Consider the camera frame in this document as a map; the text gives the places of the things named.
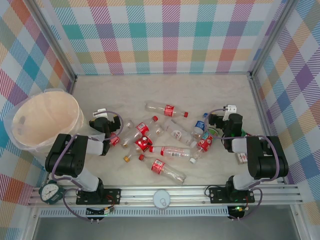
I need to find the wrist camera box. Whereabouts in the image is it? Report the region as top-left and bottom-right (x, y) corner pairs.
(208, 104), (238, 129)
(91, 108), (122, 132)

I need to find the crushed red-label yellow-cap bottle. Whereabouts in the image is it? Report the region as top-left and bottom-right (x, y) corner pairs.
(123, 136), (154, 163)

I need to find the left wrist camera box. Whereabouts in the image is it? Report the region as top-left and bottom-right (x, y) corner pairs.
(91, 108), (122, 132)

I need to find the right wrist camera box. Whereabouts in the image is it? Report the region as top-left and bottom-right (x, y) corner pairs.
(208, 104), (238, 129)

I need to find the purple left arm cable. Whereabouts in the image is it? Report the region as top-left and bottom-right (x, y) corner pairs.
(51, 110), (125, 223)

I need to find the green-label bottle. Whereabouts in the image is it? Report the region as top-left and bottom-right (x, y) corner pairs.
(207, 126), (249, 138)

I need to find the long red-label red-cap bottle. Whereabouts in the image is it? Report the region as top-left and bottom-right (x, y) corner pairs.
(144, 100), (189, 119)

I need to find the beige round bin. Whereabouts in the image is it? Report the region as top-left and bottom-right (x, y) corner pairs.
(12, 91), (85, 148)

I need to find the white slotted cable duct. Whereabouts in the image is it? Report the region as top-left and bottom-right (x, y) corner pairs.
(39, 206), (230, 218)

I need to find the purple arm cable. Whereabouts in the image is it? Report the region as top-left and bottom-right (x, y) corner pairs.
(51, 110), (125, 223)
(204, 106), (280, 222)

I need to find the capless red-label clear bottle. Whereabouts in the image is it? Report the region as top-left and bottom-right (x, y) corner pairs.
(149, 158), (188, 186)

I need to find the small red white card box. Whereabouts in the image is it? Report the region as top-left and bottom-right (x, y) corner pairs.
(234, 151), (249, 165)

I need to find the blue-label Pepsi bottle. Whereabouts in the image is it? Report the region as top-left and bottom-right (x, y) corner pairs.
(191, 112), (210, 140)

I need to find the white round disc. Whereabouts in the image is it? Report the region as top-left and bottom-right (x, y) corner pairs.
(152, 189), (171, 210)

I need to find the red-label bottle with red cap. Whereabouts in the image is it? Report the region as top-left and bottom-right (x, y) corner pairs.
(121, 115), (159, 149)

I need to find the aluminium frame post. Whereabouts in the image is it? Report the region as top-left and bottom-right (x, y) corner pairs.
(249, 0), (295, 76)
(29, 0), (77, 83)

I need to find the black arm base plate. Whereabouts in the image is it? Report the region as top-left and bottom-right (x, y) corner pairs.
(76, 187), (122, 205)
(208, 186), (256, 204)

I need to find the small black controller board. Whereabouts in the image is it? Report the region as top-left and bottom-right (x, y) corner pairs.
(86, 206), (116, 216)
(228, 205), (251, 221)

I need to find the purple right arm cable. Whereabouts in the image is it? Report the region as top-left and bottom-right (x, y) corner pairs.
(204, 106), (280, 222)

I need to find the aluminium mounting rail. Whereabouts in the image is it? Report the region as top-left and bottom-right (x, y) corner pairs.
(27, 184), (305, 207)

